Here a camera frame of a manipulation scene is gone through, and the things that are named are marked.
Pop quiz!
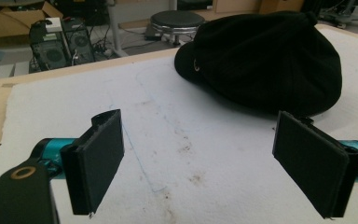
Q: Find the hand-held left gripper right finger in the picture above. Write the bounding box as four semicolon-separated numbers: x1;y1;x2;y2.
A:
271;110;358;219

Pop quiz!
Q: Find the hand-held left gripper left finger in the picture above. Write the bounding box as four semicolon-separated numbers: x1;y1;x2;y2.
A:
60;108;126;217

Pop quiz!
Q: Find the black cloth cap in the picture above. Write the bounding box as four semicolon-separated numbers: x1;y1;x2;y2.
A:
173;10;344;119

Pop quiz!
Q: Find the white felt mat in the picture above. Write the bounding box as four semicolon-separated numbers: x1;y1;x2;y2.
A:
0;24;358;224

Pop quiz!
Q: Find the black computer tower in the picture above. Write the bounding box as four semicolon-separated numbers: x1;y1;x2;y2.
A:
29;32;70;72
61;19;96;66

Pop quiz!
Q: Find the grey metal table leg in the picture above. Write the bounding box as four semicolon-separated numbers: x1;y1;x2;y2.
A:
106;0;129;59

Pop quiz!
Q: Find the small white box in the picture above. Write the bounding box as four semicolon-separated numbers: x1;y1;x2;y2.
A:
44;17;63;34

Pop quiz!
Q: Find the office chair base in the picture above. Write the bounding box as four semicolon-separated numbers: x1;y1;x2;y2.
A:
318;0;358;30

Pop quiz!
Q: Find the black round stool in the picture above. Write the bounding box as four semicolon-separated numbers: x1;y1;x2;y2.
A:
149;10;206;48

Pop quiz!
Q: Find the brown cardboard box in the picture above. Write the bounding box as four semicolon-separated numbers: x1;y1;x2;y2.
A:
0;1;64;40

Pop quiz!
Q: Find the flat brown cardboard panel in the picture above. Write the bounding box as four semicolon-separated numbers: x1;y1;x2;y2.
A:
213;0;306;15

